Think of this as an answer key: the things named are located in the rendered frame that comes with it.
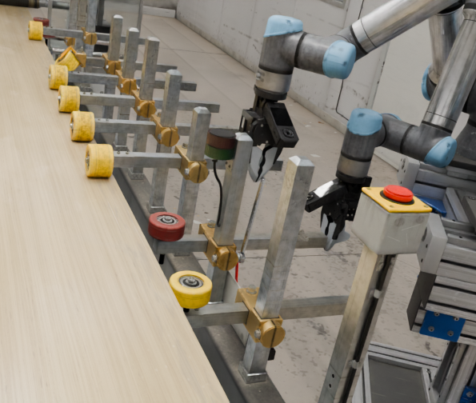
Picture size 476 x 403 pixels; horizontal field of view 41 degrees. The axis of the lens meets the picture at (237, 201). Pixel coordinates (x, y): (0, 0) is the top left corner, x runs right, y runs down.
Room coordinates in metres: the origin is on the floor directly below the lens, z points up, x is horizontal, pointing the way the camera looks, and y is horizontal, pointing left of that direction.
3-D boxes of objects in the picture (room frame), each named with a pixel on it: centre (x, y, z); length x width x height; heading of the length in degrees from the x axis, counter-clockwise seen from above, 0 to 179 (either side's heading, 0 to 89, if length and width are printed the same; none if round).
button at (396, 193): (0.81, -0.21, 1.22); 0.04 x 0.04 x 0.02
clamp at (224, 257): (1.28, 0.03, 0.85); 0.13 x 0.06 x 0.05; 26
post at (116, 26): (2.38, 0.57, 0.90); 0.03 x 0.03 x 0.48; 26
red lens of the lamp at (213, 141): (1.24, 0.06, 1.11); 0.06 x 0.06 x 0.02
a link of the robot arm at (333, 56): (1.34, -0.13, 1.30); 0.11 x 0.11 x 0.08; 71
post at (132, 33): (2.16, 0.46, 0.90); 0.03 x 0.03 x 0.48; 26
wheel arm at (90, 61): (2.46, 0.51, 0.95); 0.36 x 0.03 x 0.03; 116
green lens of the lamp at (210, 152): (1.24, 0.06, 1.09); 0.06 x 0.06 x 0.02
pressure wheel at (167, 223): (1.24, 0.14, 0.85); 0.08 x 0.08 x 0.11
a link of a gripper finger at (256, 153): (1.35, -0.01, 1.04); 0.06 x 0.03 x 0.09; 26
